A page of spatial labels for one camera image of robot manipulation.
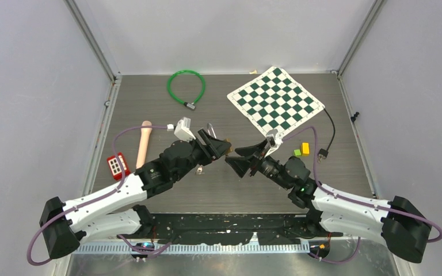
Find yellow block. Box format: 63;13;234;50
300;142;310;156

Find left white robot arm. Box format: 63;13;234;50
39;129;231;259

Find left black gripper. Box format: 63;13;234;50
173;129;230;182

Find green white chessboard mat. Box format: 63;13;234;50
227;66;325;138

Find small silver keys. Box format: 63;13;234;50
195;165;204;175

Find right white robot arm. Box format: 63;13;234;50
225;141;432;263

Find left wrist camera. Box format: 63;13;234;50
167;117;196;142

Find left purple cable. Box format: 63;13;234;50
26;124;176;267

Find green cable bike lock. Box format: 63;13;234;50
166;70;207;111

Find beige toy microphone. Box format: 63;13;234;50
135;121;152;169

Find brass padlock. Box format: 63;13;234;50
207;122;232;156

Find red white toy calculator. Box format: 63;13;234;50
106;152;131;181

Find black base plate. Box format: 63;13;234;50
124;213;343;246

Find black wall knob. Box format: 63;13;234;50
350;112;360;123

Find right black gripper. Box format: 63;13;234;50
226;139;292;190

